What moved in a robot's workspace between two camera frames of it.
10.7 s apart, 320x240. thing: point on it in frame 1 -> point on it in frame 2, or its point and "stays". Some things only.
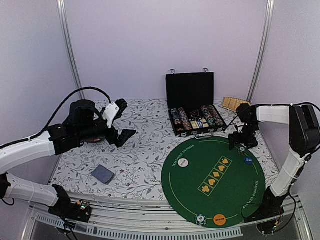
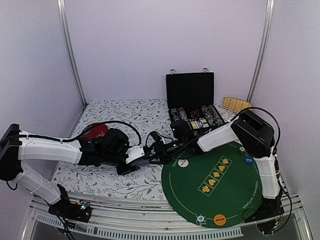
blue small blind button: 248,160 stays
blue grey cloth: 103,174 -> 140,162
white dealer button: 183,162 stays
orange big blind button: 219,219 stays
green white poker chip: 201,219 stays
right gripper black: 253,142 -> 160,151
